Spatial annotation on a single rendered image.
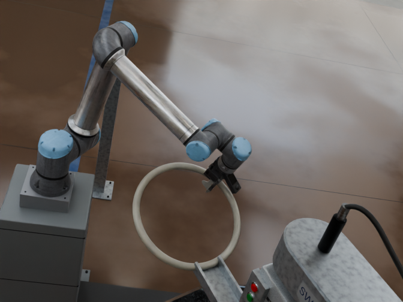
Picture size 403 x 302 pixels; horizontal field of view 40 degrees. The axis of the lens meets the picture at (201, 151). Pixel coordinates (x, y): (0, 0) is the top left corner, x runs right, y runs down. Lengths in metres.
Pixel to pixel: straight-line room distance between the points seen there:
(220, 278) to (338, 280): 0.78
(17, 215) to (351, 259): 1.58
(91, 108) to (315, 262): 1.33
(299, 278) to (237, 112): 3.75
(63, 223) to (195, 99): 2.89
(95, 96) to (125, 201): 1.65
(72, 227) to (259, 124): 2.92
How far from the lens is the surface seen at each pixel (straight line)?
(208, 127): 2.23
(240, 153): 2.21
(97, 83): 2.44
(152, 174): 2.34
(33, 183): 2.66
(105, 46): 2.19
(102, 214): 3.89
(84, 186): 2.83
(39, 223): 2.64
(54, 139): 2.55
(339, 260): 1.65
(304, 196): 4.55
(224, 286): 2.26
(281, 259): 1.65
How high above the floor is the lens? 2.77
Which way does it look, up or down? 37 degrees down
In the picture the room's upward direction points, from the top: 16 degrees clockwise
